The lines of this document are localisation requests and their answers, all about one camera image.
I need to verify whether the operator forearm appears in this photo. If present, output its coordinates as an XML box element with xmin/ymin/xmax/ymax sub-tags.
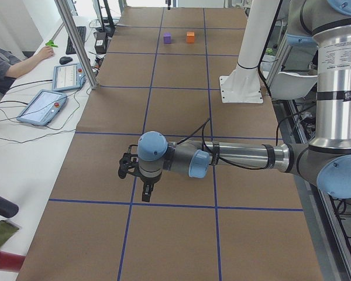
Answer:
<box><xmin>5</xmin><ymin>54</ymin><xmax>42</xmax><ymax>78</ymax></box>

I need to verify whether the teach pendant tablet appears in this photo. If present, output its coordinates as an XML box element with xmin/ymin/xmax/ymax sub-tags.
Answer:
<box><xmin>52</xmin><ymin>63</ymin><xmax>86</xmax><ymax>92</ymax></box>
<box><xmin>16</xmin><ymin>90</ymin><xmax>67</xmax><ymax>126</ymax></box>

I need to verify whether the green toy object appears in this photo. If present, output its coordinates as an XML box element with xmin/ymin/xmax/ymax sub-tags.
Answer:
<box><xmin>45</xmin><ymin>40</ymin><xmax>58</xmax><ymax>47</ymax></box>

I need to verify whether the black computer keyboard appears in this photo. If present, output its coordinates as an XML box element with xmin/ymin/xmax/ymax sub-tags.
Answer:
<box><xmin>66</xmin><ymin>26</ymin><xmax>87</xmax><ymax>55</ymax></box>

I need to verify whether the green cloth pouch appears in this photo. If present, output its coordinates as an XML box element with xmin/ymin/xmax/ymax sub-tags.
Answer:
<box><xmin>0</xmin><ymin>220</ymin><xmax>19</xmax><ymax>247</ymax></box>

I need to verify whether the red bottle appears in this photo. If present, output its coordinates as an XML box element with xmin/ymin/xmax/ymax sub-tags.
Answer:
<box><xmin>0</xmin><ymin>251</ymin><xmax>26</xmax><ymax>273</ymax></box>

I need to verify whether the white chair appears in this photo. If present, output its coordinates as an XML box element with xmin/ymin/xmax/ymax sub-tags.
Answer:
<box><xmin>270</xmin><ymin>71</ymin><xmax>318</xmax><ymax>100</ymax></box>

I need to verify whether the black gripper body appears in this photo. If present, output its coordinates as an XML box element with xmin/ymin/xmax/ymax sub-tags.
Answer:
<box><xmin>118</xmin><ymin>145</ymin><xmax>155</xmax><ymax>190</ymax></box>

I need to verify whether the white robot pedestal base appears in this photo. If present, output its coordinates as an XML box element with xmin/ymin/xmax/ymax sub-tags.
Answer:
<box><xmin>219</xmin><ymin>0</ymin><xmax>281</xmax><ymax>104</ymax></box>

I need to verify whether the orange foam block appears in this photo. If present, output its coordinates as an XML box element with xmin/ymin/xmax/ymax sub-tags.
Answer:
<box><xmin>186</xmin><ymin>31</ymin><xmax>195</xmax><ymax>43</ymax></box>

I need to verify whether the purple foam block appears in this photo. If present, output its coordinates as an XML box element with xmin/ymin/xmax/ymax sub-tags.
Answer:
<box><xmin>163</xmin><ymin>32</ymin><xmax>171</xmax><ymax>44</ymax></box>

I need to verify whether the black device box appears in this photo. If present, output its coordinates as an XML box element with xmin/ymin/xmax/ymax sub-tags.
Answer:
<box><xmin>94</xmin><ymin>32</ymin><xmax>108</xmax><ymax>54</ymax></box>

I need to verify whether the black water bottle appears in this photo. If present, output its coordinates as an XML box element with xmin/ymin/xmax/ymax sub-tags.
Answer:
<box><xmin>0</xmin><ymin>196</ymin><xmax>19</xmax><ymax>218</ymax></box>

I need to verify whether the black computer mouse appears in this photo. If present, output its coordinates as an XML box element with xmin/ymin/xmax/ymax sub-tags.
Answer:
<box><xmin>59</xmin><ymin>56</ymin><xmax>73</xmax><ymax>65</ymax></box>

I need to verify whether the far teach pendant tablet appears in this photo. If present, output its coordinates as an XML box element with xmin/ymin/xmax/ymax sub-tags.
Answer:
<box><xmin>52</xmin><ymin>63</ymin><xmax>86</xmax><ymax>92</ymax></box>

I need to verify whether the aluminium frame post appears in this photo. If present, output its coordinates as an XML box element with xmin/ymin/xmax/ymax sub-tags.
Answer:
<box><xmin>55</xmin><ymin>0</ymin><xmax>98</xmax><ymax>90</ymax></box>

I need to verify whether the near teach pendant tablet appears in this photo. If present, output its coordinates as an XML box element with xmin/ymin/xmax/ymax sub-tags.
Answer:
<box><xmin>16</xmin><ymin>90</ymin><xmax>67</xmax><ymax>126</ymax></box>

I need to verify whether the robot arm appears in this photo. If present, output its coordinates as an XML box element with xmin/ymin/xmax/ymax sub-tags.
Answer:
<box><xmin>118</xmin><ymin>1</ymin><xmax>351</xmax><ymax>202</ymax></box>

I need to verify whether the operator hand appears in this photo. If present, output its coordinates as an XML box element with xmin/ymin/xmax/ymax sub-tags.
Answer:
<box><xmin>36</xmin><ymin>46</ymin><xmax>54</xmax><ymax>61</ymax></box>

